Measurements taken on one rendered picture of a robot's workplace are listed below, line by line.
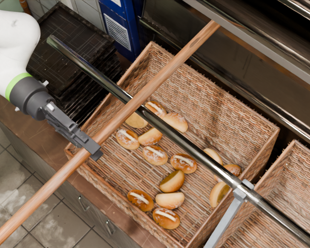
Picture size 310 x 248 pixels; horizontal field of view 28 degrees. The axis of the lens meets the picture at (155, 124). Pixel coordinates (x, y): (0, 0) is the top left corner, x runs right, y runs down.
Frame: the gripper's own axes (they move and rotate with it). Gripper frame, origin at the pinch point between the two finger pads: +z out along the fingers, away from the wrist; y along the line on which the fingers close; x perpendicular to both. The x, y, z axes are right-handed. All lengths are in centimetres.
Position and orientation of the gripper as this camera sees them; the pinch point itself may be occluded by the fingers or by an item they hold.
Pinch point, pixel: (89, 146)
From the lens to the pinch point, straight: 159.1
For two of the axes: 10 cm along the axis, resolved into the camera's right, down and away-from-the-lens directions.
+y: 0.9, 4.7, 8.8
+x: -6.8, 6.8, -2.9
